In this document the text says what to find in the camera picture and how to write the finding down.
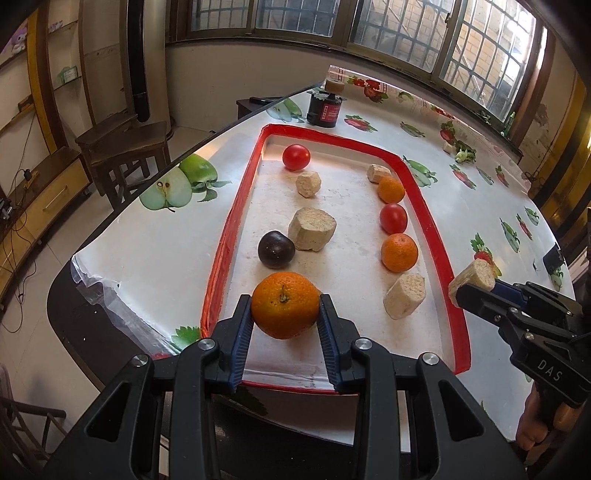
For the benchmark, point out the small orange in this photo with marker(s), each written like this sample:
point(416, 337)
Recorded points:
point(391, 190)

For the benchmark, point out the dark side table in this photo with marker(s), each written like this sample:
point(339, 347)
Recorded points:
point(251, 108)

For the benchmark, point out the red tomato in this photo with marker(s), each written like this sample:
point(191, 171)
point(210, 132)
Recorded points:
point(296, 157)
point(393, 218)

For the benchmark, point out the small black device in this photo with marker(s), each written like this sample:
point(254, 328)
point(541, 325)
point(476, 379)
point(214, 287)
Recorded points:
point(552, 260)

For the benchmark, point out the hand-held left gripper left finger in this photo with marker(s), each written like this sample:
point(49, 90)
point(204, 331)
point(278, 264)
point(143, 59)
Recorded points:
point(240, 339)

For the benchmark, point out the yellow low cabinet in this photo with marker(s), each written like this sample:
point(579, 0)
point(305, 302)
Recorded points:
point(46, 198)

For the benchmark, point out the large octagonal beige block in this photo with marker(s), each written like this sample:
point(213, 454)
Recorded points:
point(311, 228)

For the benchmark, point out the barred window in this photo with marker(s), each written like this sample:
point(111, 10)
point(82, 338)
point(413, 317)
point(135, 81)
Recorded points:
point(392, 32)

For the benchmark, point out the green box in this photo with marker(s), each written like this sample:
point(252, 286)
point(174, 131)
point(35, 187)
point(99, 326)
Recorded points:
point(68, 74)

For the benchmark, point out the fruit print tablecloth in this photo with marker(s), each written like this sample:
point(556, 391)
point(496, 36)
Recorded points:
point(152, 258)

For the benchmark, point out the wooden chair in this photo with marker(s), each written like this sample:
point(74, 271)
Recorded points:
point(23, 429)

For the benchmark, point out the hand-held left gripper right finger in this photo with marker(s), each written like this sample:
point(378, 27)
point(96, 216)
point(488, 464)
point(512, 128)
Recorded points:
point(331, 341)

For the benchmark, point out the dark wooden stool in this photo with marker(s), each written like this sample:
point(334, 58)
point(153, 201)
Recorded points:
point(124, 143)

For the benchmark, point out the dark purple plum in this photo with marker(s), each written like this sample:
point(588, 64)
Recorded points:
point(276, 249)

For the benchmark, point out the wall shelf unit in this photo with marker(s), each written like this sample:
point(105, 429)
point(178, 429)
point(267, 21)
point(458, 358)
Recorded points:
point(60, 106)

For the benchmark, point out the person's right hand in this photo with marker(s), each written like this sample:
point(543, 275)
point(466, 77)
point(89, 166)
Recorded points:
point(528, 429)

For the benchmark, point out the beige standing air conditioner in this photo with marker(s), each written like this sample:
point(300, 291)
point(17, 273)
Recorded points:
point(106, 69)

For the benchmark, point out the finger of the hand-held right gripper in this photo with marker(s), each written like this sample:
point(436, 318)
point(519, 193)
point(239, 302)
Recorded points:
point(480, 302)
point(510, 290)

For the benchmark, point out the large orange with stem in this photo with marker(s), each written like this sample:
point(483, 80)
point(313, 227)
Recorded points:
point(285, 304)

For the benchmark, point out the black canister with red label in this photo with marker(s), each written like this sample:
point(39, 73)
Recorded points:
point(324, 113)

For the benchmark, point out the red-rimmed white tray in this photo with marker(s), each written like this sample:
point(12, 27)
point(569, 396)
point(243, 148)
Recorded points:
point(351, 277)

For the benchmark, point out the green bottle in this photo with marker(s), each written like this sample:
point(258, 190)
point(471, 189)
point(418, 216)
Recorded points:
point(511, 124)

